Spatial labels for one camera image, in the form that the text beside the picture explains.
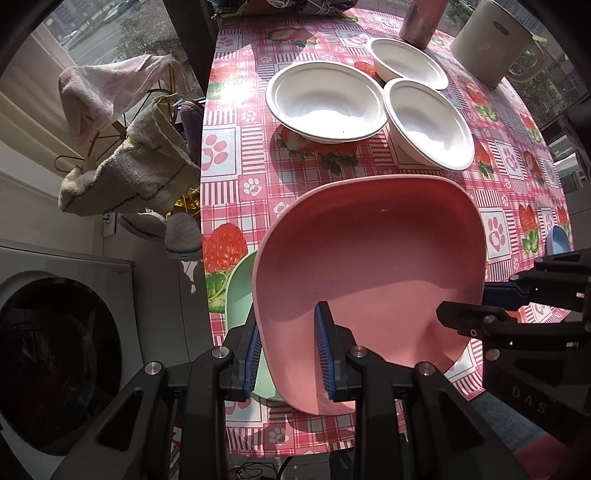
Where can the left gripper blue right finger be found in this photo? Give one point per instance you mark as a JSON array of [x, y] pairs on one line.
[[326, 340]]

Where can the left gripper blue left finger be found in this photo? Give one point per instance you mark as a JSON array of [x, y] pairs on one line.
[[252, 362]]

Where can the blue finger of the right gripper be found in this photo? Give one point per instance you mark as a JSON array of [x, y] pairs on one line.
[[502, 294], [466, 319]]

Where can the blue square plate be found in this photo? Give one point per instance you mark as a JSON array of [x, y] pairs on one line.
[[557, 241]]

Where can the pink square plate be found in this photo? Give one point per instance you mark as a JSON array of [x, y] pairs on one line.
[[384, 252]]

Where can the white paper bowl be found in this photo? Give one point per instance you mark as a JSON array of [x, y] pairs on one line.
[[427, 126], [397, 59], [327, 102]]

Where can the green square plate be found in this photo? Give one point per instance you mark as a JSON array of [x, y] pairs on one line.
[[238, 300]]

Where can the grey slipper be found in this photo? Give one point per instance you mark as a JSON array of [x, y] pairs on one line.
[[182, 237]]

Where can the washing machine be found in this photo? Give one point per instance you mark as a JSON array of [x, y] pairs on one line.
[[69, 343]]

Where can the pink strawberry tablecloth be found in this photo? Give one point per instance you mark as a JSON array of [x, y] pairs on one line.
[[253, 169]]

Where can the beige hanging towel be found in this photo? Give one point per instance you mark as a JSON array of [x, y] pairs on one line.
[[151, 169]]

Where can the cream mug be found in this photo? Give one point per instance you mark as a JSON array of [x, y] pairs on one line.
[[491, 42]]

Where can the pink tumbler cup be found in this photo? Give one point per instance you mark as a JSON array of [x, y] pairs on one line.
[[421, 21]]

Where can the pink hanging towel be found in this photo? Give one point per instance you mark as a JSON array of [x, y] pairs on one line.
[[93, 96]]

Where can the dark plaid cloth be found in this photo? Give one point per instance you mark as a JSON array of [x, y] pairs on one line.
[[227, 8]]

